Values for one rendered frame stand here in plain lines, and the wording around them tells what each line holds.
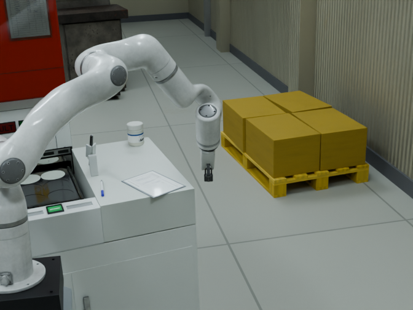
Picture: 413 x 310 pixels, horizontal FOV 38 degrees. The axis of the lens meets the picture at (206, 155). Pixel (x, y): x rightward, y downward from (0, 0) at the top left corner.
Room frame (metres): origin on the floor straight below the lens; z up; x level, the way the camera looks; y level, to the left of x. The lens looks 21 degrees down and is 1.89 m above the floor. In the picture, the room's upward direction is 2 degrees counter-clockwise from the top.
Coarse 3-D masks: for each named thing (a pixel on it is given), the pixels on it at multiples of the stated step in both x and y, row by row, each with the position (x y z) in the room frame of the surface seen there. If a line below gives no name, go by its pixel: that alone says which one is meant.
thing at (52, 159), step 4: (52, 156) 2.47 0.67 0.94; (56, 156) 2.47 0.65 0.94; (60, 156) 2.47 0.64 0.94; (64, 156) 2.48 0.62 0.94; (68, 156) 2.48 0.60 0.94; (40, 160) 2.44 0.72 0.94; (44, 160) 2.45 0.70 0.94; (48, 160) 2.45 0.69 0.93; (52, 160) 2.46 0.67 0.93; (56, 160) 2.47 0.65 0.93; (60, 160) 2.47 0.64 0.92; (64, 160) 2.48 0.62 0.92; (68, 160) 2.48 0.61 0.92; (40, 164) 2.44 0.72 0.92; (72, 164) 2.49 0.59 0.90; (72, 168) 2.49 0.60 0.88; (72, 172) 2.49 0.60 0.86
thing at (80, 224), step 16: (64, 208) 1.92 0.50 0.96; (80, 208) 1.91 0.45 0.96; (96, 208) 1.91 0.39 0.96; (32, 224) 1.83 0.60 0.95; (48, 224) 1.85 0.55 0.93; (64, 224) 1.87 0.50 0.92; (80, 224) 1.89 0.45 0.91; (96, 224) 1.91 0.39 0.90; (32, 240) 1.83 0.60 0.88; (48, 240) 1.85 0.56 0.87; (64, 240) 1.87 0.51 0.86; (80, 240) 1.89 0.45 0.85; (96, 240) 1.91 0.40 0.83; (32, 256) 1.83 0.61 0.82
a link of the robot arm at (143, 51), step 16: (96, 48) 1.83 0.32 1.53; (112, 48) 1.82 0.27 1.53; (128, 48) 1.80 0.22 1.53; (144, 48) 1.81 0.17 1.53; (160, 48) 1.84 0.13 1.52; (80, 64) 1.78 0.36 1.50; (128, 64) 1.82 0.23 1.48; (144, 64) 1.82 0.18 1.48; (160, 64) 1.83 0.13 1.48; (160, 80) 1.85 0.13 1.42
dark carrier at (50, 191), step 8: (40, 176) 2.36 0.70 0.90; (64, 176) 2.35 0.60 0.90; (32, 184) 2.28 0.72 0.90; (40, 184) 2.27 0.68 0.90; (48, 184) 2.27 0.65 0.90; (56, 184) 2.27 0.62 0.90; (64, 184) 2.27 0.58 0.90; (72, 184) 2.26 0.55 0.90; (24, 192) 2.20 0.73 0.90; (32, 192) 2.20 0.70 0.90; (40, 192) 2.19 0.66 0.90; (48, 192) 2.19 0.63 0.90; (56, 192) 2.19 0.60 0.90; (64, 192) 2.19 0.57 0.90; (72, 192) 2.19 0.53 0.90; (32, 200) 2.12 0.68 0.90; (40, 200) 2.12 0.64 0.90; (48, 200) 2.12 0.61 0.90; (56, 200) 2.12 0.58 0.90; (64, 200) 2.11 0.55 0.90
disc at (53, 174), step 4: (48, 172) 2.40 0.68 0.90; (52, 172) 2.39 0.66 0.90; (56, 172) 2.39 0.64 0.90; (60, 172) 2.39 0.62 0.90; (64, 172) 2.39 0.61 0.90; (44, 176) 2.36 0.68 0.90; (48, 176) 2.35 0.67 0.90; (52, 176) 2.35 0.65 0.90; (56, 176) 2.35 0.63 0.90; (60, 176) 2.35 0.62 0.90
